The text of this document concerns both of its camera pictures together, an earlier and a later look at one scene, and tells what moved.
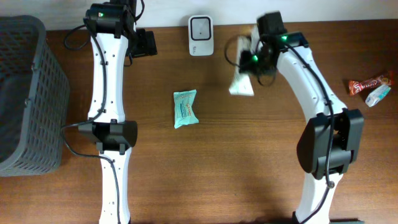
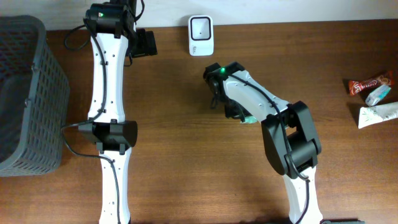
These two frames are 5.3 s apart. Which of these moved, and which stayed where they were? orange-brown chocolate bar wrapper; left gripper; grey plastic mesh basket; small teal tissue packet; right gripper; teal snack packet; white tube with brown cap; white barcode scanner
Moved: white tube with brown cap; teal snack packet; right gripper
Stayed: small teal tissue packet; orange-brown chocolate bar wrapper; white barcode scanner; left gripper; grey plastic mesh basket
